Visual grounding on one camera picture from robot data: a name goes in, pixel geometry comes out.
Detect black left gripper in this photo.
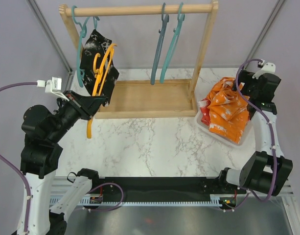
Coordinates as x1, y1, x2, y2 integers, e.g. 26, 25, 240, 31
48, 88, 106, 141

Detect yellow hanger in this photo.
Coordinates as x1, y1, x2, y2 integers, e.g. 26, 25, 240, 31
86, 43, 118, 139

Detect orange white-speckled trousers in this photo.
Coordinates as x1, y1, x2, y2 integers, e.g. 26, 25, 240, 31
206, 76, 251, 144

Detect teal hanger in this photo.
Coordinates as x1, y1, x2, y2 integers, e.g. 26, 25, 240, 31
160, 2, 185, 83
71, 5, 90, 88

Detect grey-blue hanger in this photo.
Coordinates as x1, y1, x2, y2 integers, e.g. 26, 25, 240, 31
150, 2, 169, 85

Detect red white-speckled trousers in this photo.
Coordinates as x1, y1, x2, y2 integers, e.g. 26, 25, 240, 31
198, 98, 210, 126

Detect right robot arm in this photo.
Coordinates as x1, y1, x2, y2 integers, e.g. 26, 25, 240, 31
217, 70, 293, 197

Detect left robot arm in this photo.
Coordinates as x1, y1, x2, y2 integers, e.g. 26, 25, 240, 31
18, 91, 107, 235

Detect black white-speckled trousers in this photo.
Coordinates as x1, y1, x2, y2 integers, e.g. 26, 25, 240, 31
80, 29, 119, 107

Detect wooden clothes rack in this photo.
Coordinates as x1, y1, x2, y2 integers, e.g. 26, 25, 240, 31
59, 0, 219, 119

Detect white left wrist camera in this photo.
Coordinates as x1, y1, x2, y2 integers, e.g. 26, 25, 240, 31
37, 77, 68, 101

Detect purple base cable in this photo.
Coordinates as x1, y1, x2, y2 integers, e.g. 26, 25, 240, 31
73, 183, 124, 212

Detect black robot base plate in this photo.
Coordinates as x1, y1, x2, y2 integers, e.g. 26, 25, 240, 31
92, 171, 246, 204

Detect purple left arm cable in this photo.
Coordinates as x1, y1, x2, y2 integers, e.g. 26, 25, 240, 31
0, 82, 38, 233

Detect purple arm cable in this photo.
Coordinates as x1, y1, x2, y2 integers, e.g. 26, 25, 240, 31
0, 82, 38, 233
235, 58, 278, 202

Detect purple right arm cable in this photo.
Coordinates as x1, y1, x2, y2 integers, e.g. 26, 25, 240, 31
235, 58, 278, 202

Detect white slotted cable duct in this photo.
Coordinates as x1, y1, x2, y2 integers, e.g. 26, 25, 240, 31
49, 194, 226, 206

